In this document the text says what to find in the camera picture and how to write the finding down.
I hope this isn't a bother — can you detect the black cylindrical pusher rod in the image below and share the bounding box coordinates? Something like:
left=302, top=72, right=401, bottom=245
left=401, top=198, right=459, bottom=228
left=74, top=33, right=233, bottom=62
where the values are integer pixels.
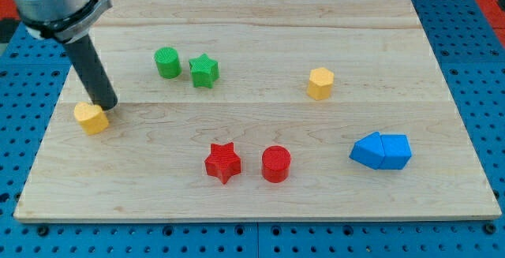
left=63, top=35, right=118, bottom=110

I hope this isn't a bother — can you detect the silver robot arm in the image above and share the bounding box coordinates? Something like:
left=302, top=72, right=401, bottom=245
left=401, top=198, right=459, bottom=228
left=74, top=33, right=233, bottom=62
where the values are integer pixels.
left=14, top=0, right=118, bottom=110

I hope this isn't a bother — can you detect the yellow heart block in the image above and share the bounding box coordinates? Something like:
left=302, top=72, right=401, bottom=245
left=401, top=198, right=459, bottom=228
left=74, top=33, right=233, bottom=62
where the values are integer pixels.
left=73, top=102, right=109, bottom=135

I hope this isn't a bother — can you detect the green cylinder block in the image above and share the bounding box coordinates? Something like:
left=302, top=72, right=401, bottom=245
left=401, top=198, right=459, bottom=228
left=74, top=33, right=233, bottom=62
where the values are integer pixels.
left=154, top=47, right=181, bottom=79

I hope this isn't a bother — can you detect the green star block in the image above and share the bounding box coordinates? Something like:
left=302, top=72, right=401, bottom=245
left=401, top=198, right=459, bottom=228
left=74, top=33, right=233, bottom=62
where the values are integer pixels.
left=189, top=54, right=219, bottom=88

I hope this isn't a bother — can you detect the light wooden board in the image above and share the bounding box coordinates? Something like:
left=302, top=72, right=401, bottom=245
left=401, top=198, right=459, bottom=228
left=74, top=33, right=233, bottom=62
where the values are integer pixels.
left=14, top=0, right=502, bottom=223

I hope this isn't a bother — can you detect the red star block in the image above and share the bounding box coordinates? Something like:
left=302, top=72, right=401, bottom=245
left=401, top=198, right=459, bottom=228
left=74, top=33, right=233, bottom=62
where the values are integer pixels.
left=204, top=142, right=241, bottom=185

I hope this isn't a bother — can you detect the red cylinder block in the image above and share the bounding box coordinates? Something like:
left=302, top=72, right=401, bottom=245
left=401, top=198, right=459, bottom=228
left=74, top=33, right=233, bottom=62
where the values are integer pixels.
left=261, top=145, right=291, bottom=183

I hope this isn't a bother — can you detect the yellow hexagon block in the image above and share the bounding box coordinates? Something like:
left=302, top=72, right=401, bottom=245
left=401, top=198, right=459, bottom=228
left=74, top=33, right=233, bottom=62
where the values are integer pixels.
left=306, top=67, right=335, bottom=100

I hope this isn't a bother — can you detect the blue triangular block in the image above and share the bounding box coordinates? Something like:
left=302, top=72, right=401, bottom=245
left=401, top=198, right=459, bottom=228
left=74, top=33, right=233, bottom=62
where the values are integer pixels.
left=349, top=132, right=385, bottom=170

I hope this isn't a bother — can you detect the blue cube block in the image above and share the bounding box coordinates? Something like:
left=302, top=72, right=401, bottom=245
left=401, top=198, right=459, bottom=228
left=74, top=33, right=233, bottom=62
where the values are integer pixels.
left=380, top=134, right=412, bottom=170

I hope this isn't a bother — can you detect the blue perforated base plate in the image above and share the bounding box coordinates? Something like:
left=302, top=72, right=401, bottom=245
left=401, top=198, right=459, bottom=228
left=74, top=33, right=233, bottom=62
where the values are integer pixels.
left=1, top=0, right=504, bottom=257

